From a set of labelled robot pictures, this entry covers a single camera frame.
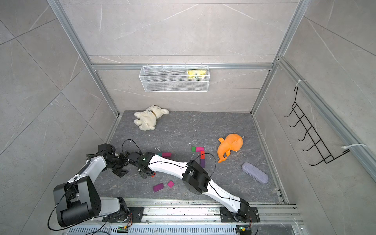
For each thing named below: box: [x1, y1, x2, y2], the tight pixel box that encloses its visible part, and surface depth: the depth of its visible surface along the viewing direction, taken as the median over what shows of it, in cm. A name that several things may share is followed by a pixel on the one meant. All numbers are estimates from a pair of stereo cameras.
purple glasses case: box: [241, 161, 270, 184], surface depth 87 cm
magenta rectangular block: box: [195, 146, 205, 153], surface depth 100 cm
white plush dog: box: [133, 104, 170, 131], surface depth 109 cm
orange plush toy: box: [217, 133, 244, 164], surface depth 97 cm
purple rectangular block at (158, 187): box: [152, 182, 165, 193], surface depth 84 cm
